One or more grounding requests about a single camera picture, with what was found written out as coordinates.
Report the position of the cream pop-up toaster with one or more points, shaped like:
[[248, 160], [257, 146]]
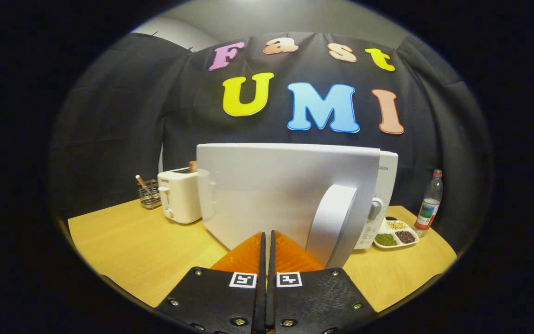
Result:
[[181, 199]]

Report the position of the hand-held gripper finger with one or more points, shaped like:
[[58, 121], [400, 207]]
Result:
[[270, 297], [261, 297]]

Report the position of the clear plastic water bottle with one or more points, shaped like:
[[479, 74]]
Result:
[[429, 208]]

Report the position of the thin white utensil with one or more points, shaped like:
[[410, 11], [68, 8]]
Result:
[[161, 160]]

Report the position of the white toaster oven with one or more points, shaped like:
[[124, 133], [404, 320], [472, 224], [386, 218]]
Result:
[[271, 185]]

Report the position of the bread slice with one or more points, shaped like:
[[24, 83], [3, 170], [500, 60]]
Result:
[[193, 166]]

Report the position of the white divided bean dish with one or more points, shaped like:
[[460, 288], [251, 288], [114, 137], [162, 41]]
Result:
[[386, 239]]

